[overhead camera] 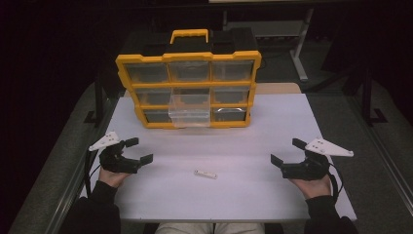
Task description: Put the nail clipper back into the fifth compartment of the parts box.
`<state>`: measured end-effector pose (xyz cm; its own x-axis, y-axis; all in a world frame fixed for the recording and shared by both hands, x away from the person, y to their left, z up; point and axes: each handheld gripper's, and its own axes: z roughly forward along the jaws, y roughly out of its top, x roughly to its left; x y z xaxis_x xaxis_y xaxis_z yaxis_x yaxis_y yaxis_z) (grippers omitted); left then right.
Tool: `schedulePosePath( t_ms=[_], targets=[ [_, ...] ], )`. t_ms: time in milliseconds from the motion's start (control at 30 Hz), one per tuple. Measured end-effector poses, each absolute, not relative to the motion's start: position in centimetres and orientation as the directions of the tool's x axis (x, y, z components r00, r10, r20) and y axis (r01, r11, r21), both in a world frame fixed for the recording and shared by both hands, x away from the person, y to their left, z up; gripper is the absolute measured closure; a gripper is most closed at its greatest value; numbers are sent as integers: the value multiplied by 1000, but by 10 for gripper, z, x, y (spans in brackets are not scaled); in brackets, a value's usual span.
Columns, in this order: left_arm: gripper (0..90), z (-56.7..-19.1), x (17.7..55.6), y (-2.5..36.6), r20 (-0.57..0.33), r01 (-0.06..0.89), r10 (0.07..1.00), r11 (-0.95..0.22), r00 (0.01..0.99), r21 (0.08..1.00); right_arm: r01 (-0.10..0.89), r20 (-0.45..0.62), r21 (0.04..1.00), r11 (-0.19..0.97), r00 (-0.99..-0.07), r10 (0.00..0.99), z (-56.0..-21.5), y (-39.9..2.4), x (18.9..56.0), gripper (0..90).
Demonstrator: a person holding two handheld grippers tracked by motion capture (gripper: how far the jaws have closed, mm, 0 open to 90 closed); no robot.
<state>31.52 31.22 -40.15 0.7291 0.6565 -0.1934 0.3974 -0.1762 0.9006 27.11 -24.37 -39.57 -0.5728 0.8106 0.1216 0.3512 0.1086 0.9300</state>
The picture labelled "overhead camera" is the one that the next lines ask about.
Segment clear plastic drawer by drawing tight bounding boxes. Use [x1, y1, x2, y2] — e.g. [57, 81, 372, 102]
[168, 87, 211, 129]

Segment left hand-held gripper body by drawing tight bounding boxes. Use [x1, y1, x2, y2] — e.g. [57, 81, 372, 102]
[88, 131, 144, 175]

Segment person's legs in light trousers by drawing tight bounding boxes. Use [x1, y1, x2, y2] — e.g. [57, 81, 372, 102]
[154, 222, 266, 234]

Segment metal frame rail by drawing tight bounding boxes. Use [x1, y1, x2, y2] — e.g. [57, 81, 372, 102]
[345, 96, 413, 213]
[45, 97, 120, 234]

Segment person's left hand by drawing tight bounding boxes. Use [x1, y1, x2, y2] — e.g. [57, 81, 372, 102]
[97, 167, 131, 189]

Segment black metal stand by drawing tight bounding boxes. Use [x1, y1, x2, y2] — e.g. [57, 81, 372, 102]
[360, 66, 390, 127]
[84, 76, 110, 127]

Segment person's right hand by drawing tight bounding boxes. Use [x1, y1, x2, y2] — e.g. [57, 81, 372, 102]
[289, 175, 332, 200]

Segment white desk leg frame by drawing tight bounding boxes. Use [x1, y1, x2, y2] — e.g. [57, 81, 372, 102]
[222, 7, 316, 83]

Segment grid of clear cabinet drawers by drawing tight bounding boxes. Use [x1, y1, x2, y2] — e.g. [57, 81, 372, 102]
[125, 59, 255, 124]

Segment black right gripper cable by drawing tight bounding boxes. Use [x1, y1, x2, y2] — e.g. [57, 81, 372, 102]
[326, 161, 344, 205]

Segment small clear plastic tube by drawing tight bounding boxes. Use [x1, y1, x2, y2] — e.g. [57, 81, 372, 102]
[193, 169, 218, 180]

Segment yellow and black drawer cabinet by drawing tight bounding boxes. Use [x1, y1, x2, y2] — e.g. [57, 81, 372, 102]
[115, 28, 263, 130]

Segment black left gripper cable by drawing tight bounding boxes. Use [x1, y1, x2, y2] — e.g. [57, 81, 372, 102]
[83, 149, 102, 198]

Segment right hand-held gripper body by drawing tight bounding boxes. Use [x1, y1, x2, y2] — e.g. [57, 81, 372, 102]
[281, 136, 355, 181]

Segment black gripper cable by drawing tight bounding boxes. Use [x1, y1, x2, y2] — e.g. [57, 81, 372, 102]
[83, 149, 102, 198]
[326, 161, 344, 205]

